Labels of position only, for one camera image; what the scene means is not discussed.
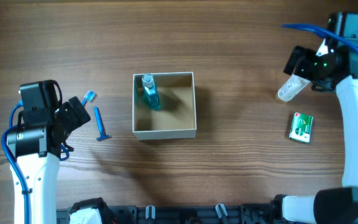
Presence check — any white toothpaste tube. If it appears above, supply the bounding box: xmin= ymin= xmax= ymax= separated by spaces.
xmin=277 ymin=74 xmax=311 ymax=102

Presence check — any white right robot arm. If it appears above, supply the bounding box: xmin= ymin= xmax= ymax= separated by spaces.
xmin=271 ymin=45 xmax=358 ymax=223

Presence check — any blue mouthwash bottle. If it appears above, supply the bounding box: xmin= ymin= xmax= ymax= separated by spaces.
xmin=142 ymin=73 xmax=161 ymax=110

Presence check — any white cardboard box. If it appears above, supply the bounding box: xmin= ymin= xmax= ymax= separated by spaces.
xmin=132 ymin=72 xmax=197 ymax=141

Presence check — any blue disposable razor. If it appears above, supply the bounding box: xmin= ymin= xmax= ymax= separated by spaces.
xmin=94 ymin=106 xmax=111 ymax=141

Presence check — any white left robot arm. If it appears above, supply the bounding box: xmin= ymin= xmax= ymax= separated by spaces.
xmin=1 ymin=96 xmax=91 ymax=223

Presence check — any green soap box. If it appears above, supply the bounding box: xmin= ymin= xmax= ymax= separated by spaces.
xmin=289 ymin=112 xmax=313 ymax=143

